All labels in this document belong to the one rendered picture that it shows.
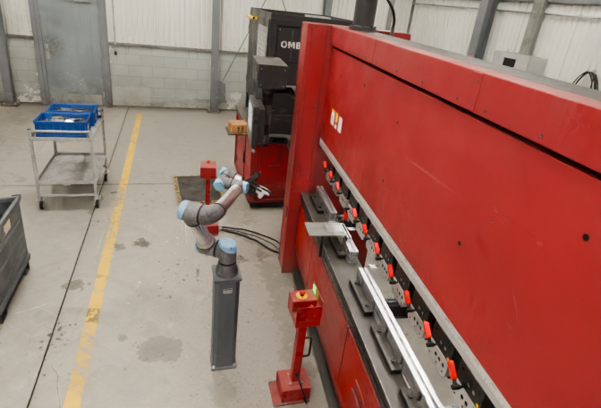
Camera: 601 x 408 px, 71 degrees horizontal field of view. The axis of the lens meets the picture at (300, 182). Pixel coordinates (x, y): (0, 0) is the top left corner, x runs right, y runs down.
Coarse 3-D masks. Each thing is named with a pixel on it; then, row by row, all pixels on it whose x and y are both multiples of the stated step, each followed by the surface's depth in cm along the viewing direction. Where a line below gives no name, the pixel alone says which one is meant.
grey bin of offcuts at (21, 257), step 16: (0, 208) 351; (16, 208) 346; (0, 224) 310; (16, 224) 344; (0, 240) 312; (16, 240) 345; (0, 256) 312; (16, 256) 344; (0, 272) 310; (16, 272) 344; (0, 288) 312; (0, 304) 311; (0, 320) 314
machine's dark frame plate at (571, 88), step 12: (384, 36) 270; (420, 48) 206; (432, 48) 215; (468, 60) 176; (480, 60) 182; (504, 72) 146; (516, 72) 150; (528, 72) 155; (552, 84) 130; (564, 84) 134; (588, 96) 115; (600, 96) 118
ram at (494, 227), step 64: (384, 128) 226; (448, 128) 164; (384, 192) 224; (448, 192) 163; (512, 192) 128; (576, 192) 106; (448, 256) 162; (512, 256) 127; (576, 256) 105; (512, 320) 127; (576, 320) 105; (512, 384) 126; (576, 384) 104
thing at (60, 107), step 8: (56, 104) 505; (64, 104) 508; (72, 104) 510; (80, 104) 513; (88, 104) 515; (64, 112) 480; (72, 112) 482; (80, 112) 484; (88, 112) 486; (96, 112) 509; (96, 120) 509
